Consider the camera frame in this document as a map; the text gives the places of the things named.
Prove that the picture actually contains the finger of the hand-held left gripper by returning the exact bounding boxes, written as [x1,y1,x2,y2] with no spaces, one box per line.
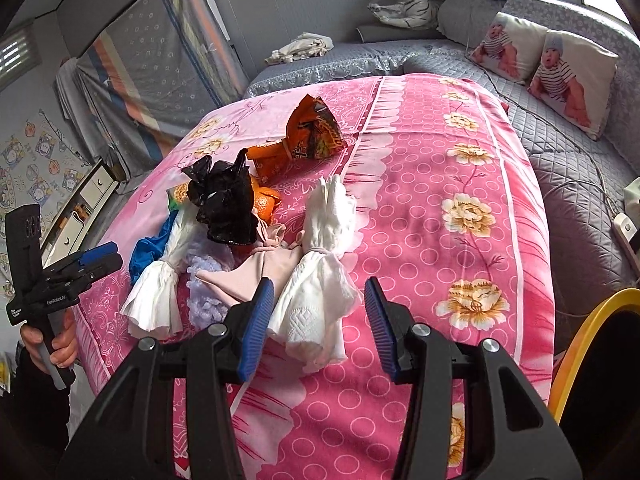
[42,241,119,281]
[45,252,124,306]

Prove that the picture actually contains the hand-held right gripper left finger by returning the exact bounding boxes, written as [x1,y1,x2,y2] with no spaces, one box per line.
[60,277,276,480]

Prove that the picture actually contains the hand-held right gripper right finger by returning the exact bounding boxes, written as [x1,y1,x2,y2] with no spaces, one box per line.
[364,276,583,480]

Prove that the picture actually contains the pale pink cloth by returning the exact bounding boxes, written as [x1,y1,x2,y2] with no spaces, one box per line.
[194,210,306,318]

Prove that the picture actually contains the large white tissue bundle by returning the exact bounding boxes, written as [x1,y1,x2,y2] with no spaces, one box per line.
[267,174,363,373]

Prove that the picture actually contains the orange peel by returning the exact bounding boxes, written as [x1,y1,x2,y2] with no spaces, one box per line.
[247,175,283,226]

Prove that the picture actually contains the yellow rimmed bin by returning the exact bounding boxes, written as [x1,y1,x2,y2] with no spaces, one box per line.
[549,287,640,480]

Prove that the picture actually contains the person's left forearm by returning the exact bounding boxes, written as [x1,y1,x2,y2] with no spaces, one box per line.
[0,345,72,466]

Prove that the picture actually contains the person's left hand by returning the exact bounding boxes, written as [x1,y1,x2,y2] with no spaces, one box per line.
[20,310,80,370]

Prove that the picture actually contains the blue plastic bag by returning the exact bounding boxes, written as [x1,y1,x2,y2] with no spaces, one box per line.
[128,208,180,286]

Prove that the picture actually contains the white drawer cabinet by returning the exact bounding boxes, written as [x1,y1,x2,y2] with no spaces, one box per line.
[40,157,128,266]

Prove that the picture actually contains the black plastic bag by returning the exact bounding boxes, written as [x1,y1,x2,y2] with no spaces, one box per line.
[181,149,258,246]

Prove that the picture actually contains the pink floral blanket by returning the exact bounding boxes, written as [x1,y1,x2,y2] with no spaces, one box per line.
[72,72,556,480]

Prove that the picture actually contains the patterned leaning mattress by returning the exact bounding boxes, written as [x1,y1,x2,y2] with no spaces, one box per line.
[55,0,251,171]

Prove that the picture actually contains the orange snack wrapper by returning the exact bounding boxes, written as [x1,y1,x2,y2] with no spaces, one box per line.
[246,94,349,184]

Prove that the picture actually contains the white power strip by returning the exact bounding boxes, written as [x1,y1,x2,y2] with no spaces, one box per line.
[612,212,640,276]

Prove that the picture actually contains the pale green cloth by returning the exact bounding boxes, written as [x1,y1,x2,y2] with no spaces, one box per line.
[622,176,640,211]

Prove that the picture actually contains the cream crumpled cloth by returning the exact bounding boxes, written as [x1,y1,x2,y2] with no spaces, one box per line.
[264,32,335,66]

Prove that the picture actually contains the baby print pillow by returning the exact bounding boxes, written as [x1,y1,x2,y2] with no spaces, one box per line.
[527,30,619,141]
[467,11,551,86]

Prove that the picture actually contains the white tiger plush toy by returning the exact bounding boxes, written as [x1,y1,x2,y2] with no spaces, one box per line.
[367,0,441,28]

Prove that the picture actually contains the cartoon wall poster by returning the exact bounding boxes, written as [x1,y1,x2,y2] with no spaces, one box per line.
[0,120,91,241]

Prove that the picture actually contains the small wall window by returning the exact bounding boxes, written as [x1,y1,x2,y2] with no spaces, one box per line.
[0,25,41,81]

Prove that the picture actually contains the thin cable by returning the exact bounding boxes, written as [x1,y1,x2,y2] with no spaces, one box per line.
[492,85,621,221]

